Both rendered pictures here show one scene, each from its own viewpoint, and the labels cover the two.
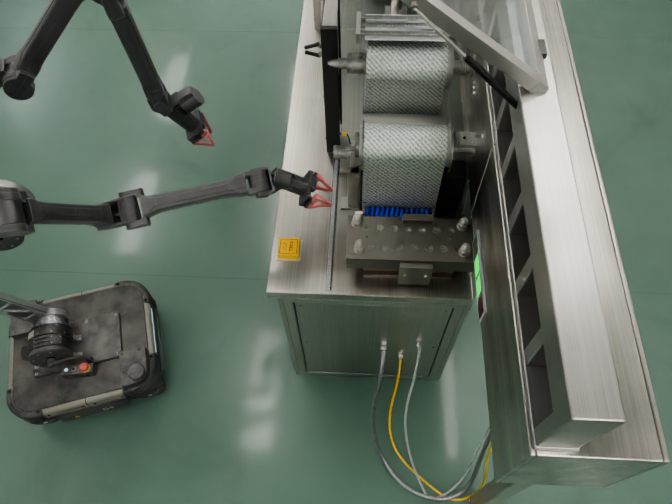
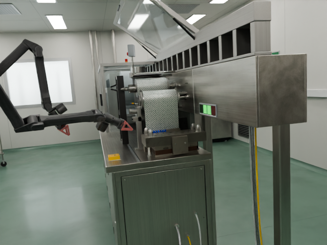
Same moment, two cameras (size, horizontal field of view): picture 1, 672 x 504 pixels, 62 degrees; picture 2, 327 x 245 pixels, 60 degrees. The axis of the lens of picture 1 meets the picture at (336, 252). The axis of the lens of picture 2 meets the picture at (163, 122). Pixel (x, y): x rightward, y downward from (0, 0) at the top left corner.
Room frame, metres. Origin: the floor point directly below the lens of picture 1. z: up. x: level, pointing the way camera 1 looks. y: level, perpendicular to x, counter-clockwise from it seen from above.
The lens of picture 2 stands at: (-0.78, 0.41, 1.34)
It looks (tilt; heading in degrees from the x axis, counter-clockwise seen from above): 8 degrees down; 341
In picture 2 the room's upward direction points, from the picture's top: 4 degrees counter-clockwise
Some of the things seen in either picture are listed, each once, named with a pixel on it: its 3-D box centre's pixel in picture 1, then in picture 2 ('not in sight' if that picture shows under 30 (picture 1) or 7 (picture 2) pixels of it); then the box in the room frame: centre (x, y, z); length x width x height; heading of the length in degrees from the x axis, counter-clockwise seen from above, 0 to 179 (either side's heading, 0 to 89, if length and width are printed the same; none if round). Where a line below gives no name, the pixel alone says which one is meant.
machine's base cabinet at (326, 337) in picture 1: (374, 113); (137, 174); (2.05, -0.23, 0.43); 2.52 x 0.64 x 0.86; 175
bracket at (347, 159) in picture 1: (349, 177); (137, 128); (1.16, -0.05, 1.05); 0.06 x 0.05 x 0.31; 85
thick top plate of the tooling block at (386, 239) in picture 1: (410, 243); (173, 137); (0.93, -0.24, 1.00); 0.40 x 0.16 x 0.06; 85
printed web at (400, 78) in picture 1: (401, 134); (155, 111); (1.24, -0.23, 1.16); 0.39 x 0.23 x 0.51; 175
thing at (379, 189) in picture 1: (400, 191); (162, 119); (1.05, -0.21, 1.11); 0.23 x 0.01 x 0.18; 85
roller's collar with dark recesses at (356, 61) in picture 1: (357, 63); (132, 88); (1.37, -0.09, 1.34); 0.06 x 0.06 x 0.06; 85
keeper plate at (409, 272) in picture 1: (414, 274); (180, 145); (0.83, -0.24, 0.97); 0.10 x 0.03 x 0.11; 85
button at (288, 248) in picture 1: (289, 248); (114, 157); (0.98, 0.16, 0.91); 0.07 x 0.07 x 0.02; 85
